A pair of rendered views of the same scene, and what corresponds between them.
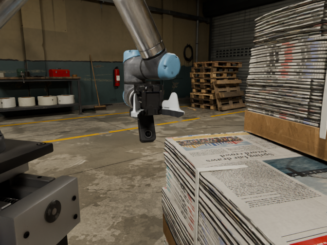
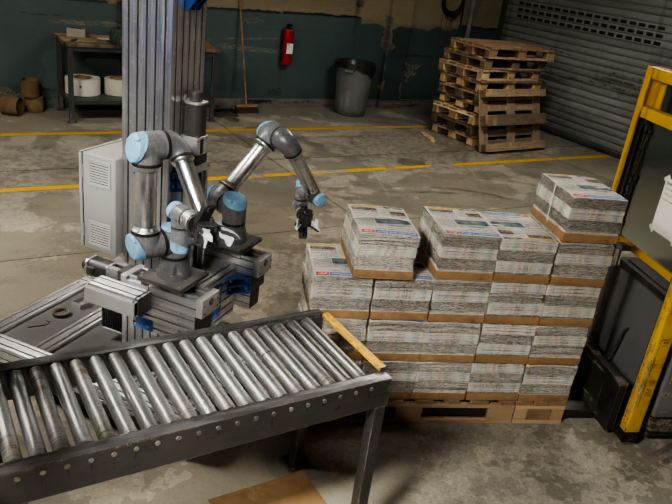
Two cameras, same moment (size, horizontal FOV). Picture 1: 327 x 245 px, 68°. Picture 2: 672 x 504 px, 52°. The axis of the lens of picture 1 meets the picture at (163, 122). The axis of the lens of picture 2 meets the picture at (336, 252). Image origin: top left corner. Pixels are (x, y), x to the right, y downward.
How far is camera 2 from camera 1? 3.02 m
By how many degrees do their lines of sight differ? 13
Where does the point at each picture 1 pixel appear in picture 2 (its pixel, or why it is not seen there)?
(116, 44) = not seen: outside the picture
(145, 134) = (301, 234)
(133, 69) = (300, 194)
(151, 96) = (306, 218)
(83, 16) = not seen: outside the picture
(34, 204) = (262, 259)
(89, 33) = not seen: outside the picture
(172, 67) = (320, 201)
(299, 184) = (331, 264)
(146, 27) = (308, 184)
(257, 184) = (321, 263)
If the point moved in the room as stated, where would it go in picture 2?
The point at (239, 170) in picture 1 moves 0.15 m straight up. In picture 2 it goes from (321, 259) to (324, 230)
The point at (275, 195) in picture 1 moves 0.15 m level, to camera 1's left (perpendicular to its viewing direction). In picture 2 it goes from (322, 265) to (291, 260)
